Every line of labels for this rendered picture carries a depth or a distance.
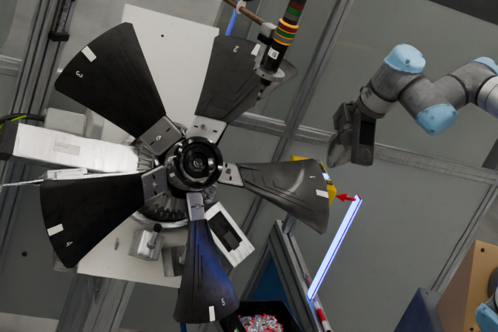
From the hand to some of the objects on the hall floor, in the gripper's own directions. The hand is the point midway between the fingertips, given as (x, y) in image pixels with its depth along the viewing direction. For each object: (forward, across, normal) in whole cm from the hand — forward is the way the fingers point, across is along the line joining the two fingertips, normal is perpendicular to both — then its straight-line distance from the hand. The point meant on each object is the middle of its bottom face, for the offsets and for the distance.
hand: (332, 166), depth 196 cm
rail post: (+133, -16, +4) cm, 134 cm away
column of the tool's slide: (+142, +61, -20) cm, 156 cm away
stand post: (+134, +33, +4) cm, 138 cm away
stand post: (+127, +33, +26) cm, 134 cm away
